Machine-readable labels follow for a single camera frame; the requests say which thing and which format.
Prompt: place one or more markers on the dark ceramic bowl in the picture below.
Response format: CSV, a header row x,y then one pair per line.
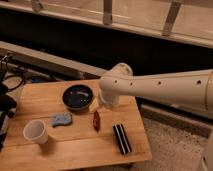
x,y
78,97

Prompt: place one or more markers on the white paper cup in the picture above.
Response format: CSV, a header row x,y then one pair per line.
x,y
36,131

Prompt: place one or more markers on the black striped block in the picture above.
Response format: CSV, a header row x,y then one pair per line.
x,y
122,139

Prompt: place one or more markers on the wooden table board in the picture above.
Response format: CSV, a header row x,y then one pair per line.
x,y
77,145

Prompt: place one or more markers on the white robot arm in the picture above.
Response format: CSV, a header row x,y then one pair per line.
x,y
192,89

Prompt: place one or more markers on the red pepper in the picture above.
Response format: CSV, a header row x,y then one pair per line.
x,y
96,121

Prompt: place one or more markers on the blue sponge toy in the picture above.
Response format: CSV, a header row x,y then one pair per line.
x,y
62,119

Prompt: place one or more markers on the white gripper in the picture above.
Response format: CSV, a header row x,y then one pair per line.
x,y
107,99

